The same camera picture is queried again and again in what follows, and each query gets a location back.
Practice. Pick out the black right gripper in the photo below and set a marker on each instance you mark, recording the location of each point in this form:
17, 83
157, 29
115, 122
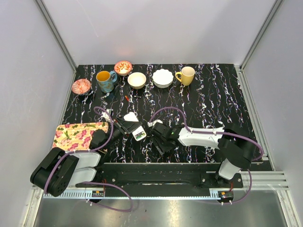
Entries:
161, 149

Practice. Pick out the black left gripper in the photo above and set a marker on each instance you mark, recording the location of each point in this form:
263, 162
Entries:
127, 127

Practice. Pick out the white battery cover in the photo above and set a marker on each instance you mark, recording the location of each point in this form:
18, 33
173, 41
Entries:
130, 117

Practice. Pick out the white remote control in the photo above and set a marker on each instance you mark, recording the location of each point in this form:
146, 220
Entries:
139, 133

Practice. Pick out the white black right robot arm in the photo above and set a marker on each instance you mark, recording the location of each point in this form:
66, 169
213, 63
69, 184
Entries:
237, 148

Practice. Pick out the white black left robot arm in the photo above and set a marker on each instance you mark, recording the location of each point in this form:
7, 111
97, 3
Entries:
77, 150

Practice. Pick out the cream round bowl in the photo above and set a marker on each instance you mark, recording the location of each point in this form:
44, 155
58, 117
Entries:
136, 80

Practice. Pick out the blue patterned mug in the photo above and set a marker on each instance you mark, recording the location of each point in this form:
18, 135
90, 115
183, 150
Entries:
106, 80

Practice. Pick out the white scalloped bowl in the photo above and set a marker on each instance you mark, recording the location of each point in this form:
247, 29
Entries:
162, 78

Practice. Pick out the floral rectangular tray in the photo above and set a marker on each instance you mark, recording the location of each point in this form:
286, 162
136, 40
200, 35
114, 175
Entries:
71, 137

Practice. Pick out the orange floral bowl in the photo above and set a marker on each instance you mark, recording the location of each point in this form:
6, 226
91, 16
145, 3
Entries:
123, 68

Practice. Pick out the red patterned small dish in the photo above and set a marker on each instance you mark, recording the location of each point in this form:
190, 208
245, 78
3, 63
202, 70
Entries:
81, 86

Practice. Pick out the yellow mug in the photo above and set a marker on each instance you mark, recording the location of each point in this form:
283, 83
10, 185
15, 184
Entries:
186, 75

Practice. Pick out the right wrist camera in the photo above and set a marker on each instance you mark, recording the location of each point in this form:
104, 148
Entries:
151, 124

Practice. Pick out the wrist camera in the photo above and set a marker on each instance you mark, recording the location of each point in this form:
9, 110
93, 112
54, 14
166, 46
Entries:
151, 124
106, 116

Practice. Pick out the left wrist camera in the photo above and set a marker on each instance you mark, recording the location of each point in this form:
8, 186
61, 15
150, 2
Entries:
106, 116

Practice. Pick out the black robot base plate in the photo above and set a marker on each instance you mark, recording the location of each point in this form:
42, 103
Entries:
143, 167

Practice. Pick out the aluminium table edge rail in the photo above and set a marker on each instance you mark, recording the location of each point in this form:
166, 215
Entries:
260, 179

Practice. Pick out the aluminium corner frame post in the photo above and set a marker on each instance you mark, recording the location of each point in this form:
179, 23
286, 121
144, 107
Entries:
269, 18

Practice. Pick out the left aluminium frame post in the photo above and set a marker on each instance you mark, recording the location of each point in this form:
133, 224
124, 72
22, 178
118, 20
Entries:
50, 23

